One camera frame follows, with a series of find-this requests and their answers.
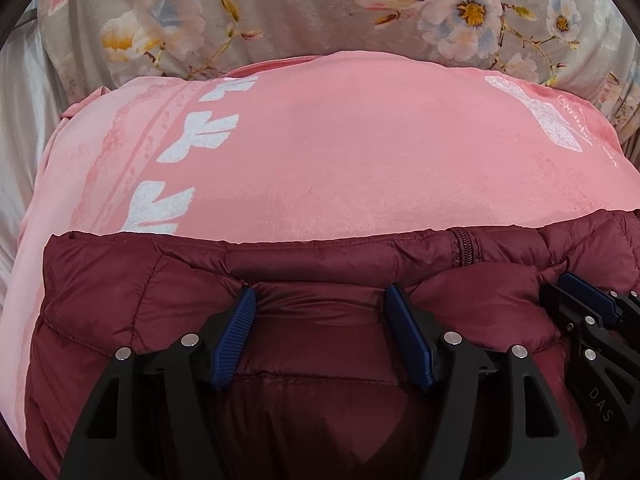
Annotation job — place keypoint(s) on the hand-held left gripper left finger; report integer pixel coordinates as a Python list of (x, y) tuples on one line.
[(232, 340)]

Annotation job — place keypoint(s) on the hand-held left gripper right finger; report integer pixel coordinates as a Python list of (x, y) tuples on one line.
[(407, 340)]

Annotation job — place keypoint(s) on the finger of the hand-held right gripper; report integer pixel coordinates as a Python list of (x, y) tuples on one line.
[(605, 375), (592, 300)]

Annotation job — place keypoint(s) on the maroon puffer jacket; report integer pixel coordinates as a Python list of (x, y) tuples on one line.
[(320, 310)]

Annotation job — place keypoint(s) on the pink printed blanket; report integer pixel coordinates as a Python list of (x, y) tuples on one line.
[(350, 160)]

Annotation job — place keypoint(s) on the grey satin cloth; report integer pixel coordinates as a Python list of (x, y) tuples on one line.
[(25, 135)]

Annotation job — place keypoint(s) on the grey floral quilt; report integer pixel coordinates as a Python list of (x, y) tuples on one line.
[(300, 5)]

